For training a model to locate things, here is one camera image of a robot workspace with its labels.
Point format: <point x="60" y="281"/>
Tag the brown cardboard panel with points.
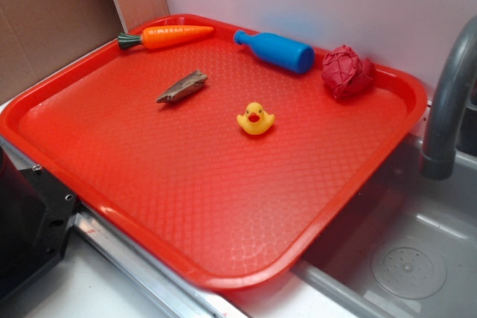
<point x="39" y="37"/>

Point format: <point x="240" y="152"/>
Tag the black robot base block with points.
<point x="37" y="213"/>

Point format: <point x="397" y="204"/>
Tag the yellow rubber duck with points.
<point x="255" y="120"/>

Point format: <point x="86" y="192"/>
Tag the blue plastic bottle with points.
<point x="286" y="53"/>

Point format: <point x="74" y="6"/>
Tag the grey plastic sink basin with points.
<point x="404" y="245"/>

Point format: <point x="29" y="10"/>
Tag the grey plastic faucet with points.
<point x="451" y="125"/>

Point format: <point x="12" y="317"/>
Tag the red plastic tray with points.
<point x="224" y="209"/>

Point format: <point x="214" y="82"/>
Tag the orange toy carrot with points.
<point x="164" y="36"/>

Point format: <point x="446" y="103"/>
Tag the crumpled red paper ball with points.
<point x="344" y="73"/>

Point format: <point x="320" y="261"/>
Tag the grey-brown toy fish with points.
<point x="183" y="88"/>

